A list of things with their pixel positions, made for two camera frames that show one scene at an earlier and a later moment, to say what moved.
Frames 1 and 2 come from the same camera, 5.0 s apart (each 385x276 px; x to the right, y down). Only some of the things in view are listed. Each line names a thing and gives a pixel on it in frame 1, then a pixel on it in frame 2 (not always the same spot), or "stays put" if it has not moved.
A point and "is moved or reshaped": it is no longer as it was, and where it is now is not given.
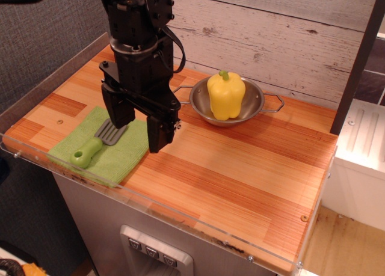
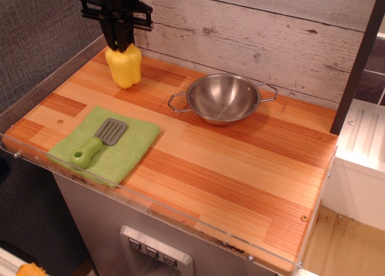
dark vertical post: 357,72 stays put
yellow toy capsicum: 227,94 is moved or reshaped
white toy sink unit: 355,184 stays put
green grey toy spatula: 107,134 stays put
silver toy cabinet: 126,235 stays put
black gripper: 142,77 → 117,4
